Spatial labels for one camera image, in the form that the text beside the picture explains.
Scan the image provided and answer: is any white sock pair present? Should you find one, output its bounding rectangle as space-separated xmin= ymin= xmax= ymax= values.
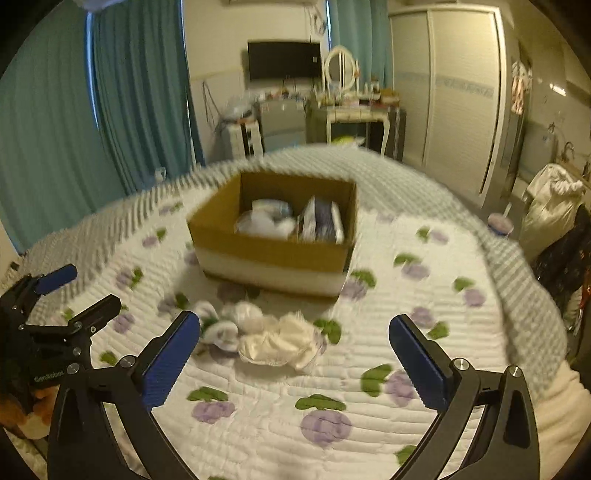
xmin=190 ymin=301 xmax=263 ymax=354

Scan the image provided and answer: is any cream cloth bundle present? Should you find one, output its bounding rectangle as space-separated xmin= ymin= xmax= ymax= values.
xmin=238 ymin=312 xmax=327 ymax=371

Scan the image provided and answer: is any dark blue packaged item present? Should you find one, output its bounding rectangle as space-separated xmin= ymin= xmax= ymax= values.
xmin=297 ymin=196 xmax=345 ymax=244

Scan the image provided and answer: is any person's left hand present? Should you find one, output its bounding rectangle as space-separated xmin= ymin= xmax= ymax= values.
xmin=0 ymin=384 xmax=59 ymax=439

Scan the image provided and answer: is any large teal curtain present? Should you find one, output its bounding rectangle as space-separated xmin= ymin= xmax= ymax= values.
xmin=1 ymin=1 xmax=204 ymax=251

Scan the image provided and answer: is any white floral quilted blanket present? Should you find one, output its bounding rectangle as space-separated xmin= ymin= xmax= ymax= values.
xmin=47 ymin=212 xmax=538 ymax=479

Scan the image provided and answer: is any brown cardboard box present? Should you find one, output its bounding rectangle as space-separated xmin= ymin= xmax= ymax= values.
xmin=187 ymin=171 xmax=356 ymax=298

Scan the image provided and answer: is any white suitcase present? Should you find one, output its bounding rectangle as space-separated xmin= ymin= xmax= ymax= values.
xmin=221 ymin=119 xmax=263 ymax=160

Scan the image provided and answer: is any white clothes pile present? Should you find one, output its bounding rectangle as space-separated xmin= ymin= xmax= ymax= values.
xmin=519 ymin=163 xmax=586 ymax=264

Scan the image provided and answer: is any grey mini fridge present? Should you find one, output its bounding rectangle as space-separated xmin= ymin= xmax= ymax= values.
xmin=257 ymin=99 xmax=307 ymax=153

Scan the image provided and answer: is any cream dressing table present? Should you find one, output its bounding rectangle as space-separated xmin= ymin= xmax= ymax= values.
xmin=305 ymin=100 xmax=393 ymax=156

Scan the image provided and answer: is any white oval vanity mirror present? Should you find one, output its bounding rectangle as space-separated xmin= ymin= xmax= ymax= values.
xmin=322 ymin=45 xmax=360 ymax=94

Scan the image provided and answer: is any white sliding wardrobe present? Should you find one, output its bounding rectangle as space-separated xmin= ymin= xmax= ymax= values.
xmin=389 ymin=4 xmax=509 ymax=207

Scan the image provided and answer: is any narrow teal curtain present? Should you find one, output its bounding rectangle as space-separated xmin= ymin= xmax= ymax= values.
xmin=329 ymin=0 xmax=393 ymax=87

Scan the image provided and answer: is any black wall television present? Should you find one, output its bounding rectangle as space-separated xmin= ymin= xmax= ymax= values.
xmin=247 ymin=41 xmax=322 ymax=81

